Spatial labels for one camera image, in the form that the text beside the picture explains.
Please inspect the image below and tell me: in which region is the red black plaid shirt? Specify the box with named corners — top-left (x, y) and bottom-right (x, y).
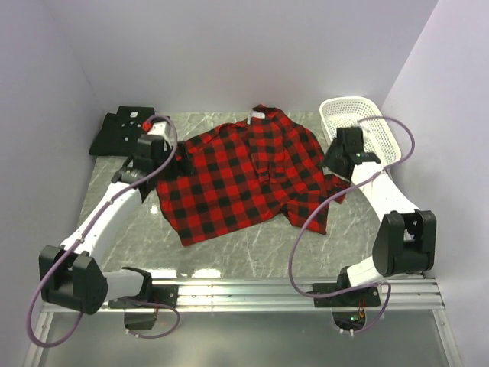
top-left (156, 105), bottom-right (350, 246)

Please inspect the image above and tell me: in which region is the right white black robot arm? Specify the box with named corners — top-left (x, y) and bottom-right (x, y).
top-left (323, 127), bottom-right (437, 306)

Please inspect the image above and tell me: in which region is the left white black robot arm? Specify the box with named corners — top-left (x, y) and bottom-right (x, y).
top-left (39, 135), bottom-right (192, 315)

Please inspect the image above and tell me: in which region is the white plastic mesh basket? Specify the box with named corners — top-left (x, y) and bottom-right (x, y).
top-left (319, 96), bottom-right (401, 166)

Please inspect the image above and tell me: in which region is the folded black button shirt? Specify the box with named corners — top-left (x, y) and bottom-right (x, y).
top-left (89, 106), bottom-right (165, 158)

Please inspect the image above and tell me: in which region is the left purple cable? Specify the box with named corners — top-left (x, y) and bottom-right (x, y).
top-left (24, 116), bottom-right (181, 348)

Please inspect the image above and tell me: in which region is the purple cable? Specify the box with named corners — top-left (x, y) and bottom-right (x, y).
top-left (287, 116), bottom-right (416, 335)
top-left (24, 116), bottom-right (181, 348)

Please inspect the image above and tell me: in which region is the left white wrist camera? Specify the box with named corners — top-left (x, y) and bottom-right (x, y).
top-left (141, 120), bottom-right (172, 142)

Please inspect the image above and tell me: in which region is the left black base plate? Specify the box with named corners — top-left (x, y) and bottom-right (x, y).
top-left (108, 284), bottom-right (179, 309)

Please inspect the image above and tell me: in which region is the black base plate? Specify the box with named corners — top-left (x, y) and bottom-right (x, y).
top-left (308, 283), bottom-right (381, 308)
top-left (108, 284), bottom-right (179, 309)

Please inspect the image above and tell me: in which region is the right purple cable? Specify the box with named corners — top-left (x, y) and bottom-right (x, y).
top-left (287, 116), bottom-right (416, 335)

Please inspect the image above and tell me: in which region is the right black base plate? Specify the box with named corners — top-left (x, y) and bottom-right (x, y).
top-left (308, 283), bottom-right (381, 308)

